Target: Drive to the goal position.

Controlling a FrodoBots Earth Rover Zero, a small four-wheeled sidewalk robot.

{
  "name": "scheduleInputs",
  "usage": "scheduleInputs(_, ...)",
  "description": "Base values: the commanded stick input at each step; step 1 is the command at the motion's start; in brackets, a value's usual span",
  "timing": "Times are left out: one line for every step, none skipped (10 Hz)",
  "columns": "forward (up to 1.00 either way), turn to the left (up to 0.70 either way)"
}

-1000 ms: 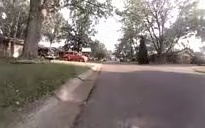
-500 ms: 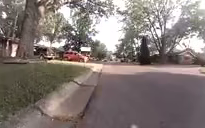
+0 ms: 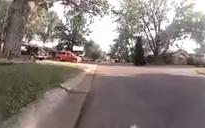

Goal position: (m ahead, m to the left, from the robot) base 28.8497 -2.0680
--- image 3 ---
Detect white sign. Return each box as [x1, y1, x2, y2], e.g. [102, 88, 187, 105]
[72, 45, 85, 53]

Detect red car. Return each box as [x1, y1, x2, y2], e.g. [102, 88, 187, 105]
[54, 50, 83, 64]

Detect dark conifer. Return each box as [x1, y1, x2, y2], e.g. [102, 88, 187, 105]
[132, 35, 147, 66]

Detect grey asphalt road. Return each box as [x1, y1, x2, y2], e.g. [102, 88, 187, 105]
[73, 63, 205, 128]

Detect row of trees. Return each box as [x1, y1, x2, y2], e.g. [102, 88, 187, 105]
[108, 0, 205, 65]

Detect concrete kerb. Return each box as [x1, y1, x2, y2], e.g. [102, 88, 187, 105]
[0, 62, 99, 128]

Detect dark vehicle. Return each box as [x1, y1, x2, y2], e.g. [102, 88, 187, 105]
[21, 44, 58, 61]

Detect house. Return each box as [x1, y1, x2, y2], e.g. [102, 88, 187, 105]
[163, 49, 191, 66]

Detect green grass lawn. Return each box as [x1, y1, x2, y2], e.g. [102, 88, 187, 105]
[0, 61, 86, 124]

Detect large tree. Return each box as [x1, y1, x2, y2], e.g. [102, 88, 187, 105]
[0, 0, 109, 61]

